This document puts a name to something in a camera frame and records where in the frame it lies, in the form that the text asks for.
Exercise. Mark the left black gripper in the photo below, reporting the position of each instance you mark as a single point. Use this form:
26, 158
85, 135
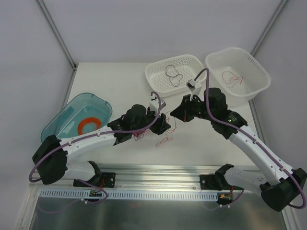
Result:
158, 123

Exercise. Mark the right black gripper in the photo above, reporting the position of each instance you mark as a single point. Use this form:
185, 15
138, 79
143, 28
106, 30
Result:
186, 110

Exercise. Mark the red orange cable ball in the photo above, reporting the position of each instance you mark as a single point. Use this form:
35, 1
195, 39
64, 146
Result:
138, 136

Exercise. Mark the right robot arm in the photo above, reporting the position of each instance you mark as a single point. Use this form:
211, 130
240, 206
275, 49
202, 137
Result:
278, 184

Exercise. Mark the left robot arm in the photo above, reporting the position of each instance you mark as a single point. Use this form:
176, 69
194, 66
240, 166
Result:
55, 159

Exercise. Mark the white perforated basket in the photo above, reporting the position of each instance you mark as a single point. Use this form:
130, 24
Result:
169, 76

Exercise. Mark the white translucent tub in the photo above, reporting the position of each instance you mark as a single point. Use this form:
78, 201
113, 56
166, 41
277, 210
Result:
239, 75

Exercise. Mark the teal plastic tub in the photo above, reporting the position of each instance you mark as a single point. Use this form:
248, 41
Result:
85, 113

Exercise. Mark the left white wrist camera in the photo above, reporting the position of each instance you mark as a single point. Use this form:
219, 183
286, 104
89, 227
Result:
154, 103

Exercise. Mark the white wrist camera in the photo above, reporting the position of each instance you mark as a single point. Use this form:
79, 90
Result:
154, 103
195, 87

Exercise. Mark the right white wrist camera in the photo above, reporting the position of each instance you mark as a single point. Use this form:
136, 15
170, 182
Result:
195, 87

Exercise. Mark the aluminium mounting rail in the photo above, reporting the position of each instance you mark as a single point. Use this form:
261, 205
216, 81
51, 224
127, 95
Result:
157, 177

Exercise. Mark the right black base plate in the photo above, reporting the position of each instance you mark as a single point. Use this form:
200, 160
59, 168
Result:
214, 182

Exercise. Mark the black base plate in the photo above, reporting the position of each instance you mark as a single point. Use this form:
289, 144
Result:
105, 179
214, 182

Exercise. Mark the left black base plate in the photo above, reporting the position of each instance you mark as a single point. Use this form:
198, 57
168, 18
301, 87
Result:
105, 179

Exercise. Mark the white slotted cable duct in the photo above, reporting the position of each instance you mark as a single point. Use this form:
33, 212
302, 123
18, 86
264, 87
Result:
130, 194

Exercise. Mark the right aluminium frame post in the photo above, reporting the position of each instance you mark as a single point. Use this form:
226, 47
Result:
269, 26

